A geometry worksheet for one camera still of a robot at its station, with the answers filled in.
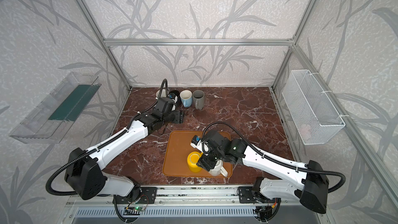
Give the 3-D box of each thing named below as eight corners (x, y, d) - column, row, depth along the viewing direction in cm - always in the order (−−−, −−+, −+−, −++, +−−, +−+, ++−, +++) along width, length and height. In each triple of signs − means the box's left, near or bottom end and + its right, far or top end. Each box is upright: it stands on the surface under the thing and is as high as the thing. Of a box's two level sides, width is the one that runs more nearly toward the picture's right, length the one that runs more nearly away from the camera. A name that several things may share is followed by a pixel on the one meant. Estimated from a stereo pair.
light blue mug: (180, 109, 110) (178, 99, 102) (182, 99, 116) (180, 89, 108) (192, 109, 110) (191, 99, 102) (193, 99, 116) (192, 89, 108)
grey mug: (193, 112, 108) (191, 102, 99) (194, 100, 115) (192, 89, 106) (204, 113, 108) (203, 102, 99) (204, 100, 115) (204, 89, 106)
